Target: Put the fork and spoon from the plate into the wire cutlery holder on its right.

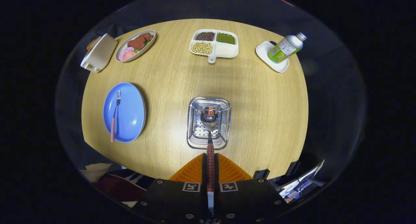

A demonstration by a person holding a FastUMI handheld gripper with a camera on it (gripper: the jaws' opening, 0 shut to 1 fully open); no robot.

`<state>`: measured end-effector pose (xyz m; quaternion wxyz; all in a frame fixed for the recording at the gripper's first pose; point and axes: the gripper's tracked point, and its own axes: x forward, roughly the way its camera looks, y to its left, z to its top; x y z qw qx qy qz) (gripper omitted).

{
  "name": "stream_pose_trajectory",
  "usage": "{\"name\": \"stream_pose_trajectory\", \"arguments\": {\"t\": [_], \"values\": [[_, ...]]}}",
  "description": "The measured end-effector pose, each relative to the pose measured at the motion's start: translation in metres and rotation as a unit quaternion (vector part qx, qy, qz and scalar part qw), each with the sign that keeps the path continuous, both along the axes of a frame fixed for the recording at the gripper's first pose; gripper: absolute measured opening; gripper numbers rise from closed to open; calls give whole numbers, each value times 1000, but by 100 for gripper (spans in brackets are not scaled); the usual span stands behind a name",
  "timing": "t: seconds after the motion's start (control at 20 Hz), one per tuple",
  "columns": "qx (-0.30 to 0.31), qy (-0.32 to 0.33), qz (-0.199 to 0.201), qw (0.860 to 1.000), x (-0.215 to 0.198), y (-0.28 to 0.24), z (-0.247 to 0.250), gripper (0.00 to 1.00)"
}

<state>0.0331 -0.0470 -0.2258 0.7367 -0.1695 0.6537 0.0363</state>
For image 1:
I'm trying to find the brown meat patty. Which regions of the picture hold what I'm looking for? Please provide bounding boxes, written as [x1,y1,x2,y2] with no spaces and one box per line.
[127,32,154,50]

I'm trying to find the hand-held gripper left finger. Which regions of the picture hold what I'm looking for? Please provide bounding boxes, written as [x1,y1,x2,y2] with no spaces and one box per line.
[133,153,208,224]

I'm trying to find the white oval food plate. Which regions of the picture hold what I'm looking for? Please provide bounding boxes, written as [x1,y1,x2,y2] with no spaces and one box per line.
[115,30,157,62]

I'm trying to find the brown toast slices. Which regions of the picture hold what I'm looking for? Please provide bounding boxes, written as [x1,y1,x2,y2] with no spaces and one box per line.
[86,37,101,53]

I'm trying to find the cream white toaster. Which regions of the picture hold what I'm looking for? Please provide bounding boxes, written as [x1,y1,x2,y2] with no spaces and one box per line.
[80,33,118,73]

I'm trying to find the dark red cloth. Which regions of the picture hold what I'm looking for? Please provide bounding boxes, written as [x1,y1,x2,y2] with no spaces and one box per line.
[96,174,147,202]

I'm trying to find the cream cloth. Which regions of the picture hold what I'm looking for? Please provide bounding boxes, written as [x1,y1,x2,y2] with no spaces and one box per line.
[80,163,112,183]

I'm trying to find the fork with red checked handle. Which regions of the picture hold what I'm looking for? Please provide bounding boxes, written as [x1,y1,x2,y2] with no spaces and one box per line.
[110,90,121,143]

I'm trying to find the green lettuce leaf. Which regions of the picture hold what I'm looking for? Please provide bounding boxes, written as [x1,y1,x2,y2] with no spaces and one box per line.
[134,33,154,53]

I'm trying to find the small white saucer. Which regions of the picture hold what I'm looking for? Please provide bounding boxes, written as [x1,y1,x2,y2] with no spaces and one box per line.
[255,41,290,73]

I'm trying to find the pile of green beans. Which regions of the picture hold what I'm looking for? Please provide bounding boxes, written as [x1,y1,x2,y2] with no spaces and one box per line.
[216,33,236,45]

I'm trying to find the spoon with red checked handle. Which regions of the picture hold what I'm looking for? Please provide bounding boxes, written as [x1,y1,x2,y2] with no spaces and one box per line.
[200,106,219,218]

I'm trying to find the pile of yellow soybeans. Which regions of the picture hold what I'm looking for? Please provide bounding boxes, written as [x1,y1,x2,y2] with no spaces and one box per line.
[191,42,213,54]

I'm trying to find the blue plate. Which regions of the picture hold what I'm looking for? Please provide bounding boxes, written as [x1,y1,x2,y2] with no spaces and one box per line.
[103,82,147,143]

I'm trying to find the silver bottle with green label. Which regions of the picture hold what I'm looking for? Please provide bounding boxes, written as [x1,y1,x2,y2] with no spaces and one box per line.
[267,32,307,64]

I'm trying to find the metal wire basket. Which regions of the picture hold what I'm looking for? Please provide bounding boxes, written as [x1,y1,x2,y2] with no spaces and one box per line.
[187,97,232,150]

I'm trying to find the pile of dark red beans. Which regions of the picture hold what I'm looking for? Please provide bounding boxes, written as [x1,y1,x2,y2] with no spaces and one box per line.
[195,31,215,41]

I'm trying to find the white divided dish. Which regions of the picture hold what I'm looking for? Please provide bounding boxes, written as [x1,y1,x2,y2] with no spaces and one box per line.
[189,29,239,64]

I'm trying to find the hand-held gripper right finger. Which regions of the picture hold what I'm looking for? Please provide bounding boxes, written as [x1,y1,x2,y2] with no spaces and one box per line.
[214,153,290,224]

